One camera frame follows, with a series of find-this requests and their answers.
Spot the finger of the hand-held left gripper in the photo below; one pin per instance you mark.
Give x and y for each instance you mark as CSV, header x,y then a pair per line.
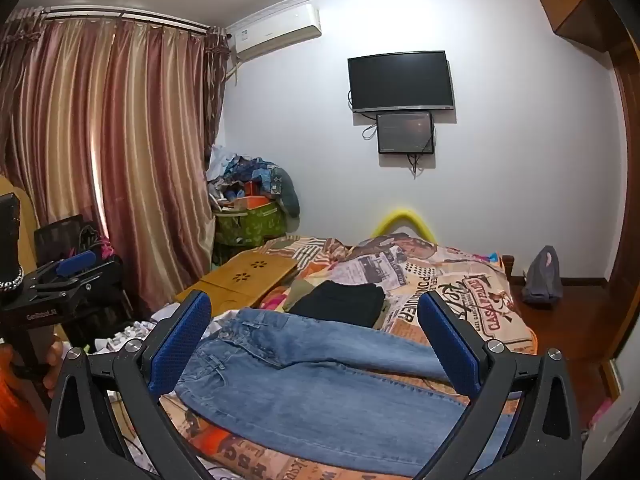
x,y
75,262
100,280

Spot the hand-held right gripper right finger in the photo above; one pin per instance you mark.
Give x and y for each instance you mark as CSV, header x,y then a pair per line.
x,y
450,345

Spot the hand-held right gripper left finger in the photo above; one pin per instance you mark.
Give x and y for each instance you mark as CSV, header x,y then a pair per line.
x,y
182,340

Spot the blue jeans pants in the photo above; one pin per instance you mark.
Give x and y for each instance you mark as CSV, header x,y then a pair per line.
x,y
320,370

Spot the person's left forearm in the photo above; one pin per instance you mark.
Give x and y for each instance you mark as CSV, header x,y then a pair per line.
x,y
17,420

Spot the black folded pants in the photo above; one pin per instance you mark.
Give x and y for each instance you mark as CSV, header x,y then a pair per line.
x,y
340,302

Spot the person's left hand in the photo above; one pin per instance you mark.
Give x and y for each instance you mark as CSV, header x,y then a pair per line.
x,y
51,360

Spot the pile of black clothes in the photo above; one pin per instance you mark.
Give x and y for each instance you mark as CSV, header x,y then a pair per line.
x,y
107,310

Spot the black chair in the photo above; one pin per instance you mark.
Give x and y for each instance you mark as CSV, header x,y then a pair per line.
x,y
55,235

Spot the printed blanket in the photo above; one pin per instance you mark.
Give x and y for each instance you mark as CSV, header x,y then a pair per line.
x,y
450,305

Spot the tan cardboard sheet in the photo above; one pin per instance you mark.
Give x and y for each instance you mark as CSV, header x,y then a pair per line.
x,y
22,205

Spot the wooden lap desk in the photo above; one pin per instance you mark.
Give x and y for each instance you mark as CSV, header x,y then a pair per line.
x,y
240,275

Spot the grey plastic bag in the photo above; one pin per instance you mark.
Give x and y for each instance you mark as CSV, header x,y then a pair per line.
x,y
542,280

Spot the pink striped curtain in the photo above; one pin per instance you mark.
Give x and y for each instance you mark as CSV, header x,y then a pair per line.
x,y
100,135

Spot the green patterned box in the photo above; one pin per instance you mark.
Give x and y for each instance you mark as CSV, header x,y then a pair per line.
x,y
250,225

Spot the yellow foam arch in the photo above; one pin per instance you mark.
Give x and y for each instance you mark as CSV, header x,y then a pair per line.
x,y
400,215

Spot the orange box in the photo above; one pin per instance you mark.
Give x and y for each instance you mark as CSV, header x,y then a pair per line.
x,y
250,203

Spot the grey-green pillow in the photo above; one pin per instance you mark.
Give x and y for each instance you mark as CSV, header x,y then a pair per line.
x,y
289,192

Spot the white air conditioner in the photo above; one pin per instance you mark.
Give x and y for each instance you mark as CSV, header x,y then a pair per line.
x,y
275,30

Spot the wooden bed frame corner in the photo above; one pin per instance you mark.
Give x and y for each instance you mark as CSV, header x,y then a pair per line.
x,y
508,265

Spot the small black wall monitor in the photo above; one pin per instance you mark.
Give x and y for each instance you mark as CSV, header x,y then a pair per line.
x,y
405,132

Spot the white curtain rail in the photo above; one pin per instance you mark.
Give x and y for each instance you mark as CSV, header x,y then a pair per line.
x,y
130,15

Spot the wooden door frame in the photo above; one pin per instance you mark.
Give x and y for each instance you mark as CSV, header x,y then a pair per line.
x,y
627,160

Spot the black wall television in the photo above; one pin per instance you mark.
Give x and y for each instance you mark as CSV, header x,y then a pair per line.
x,y
400,80

